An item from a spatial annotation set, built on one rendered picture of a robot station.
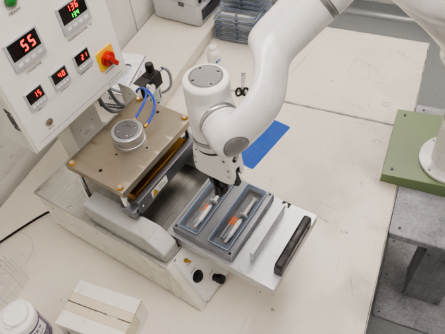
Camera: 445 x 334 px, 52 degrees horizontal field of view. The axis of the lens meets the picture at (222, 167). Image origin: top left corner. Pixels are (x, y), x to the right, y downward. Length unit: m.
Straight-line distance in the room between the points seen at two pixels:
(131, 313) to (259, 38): 0.73
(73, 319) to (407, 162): 1.05
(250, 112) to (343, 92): 1.04
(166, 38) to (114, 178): 1.04
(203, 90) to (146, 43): 1.24
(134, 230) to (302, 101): 0.87
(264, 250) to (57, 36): 0.65
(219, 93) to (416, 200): 0.86
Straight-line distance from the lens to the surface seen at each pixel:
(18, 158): 1.67
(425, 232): 1.42
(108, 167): 1.09
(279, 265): 1.00
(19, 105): 1.05
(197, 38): 1.96
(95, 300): 1.23
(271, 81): 0.75
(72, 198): 1.30
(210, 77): 0.79
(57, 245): 1.46
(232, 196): 1.12
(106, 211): 1.16
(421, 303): 2.15
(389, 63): 1.91
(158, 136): 1.12
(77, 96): 1.15
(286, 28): 0.78
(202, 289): 1.23
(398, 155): 1.52
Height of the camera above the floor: 1.90
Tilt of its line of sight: 50 degrees down
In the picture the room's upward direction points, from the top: 7 degrees counter-clockwise
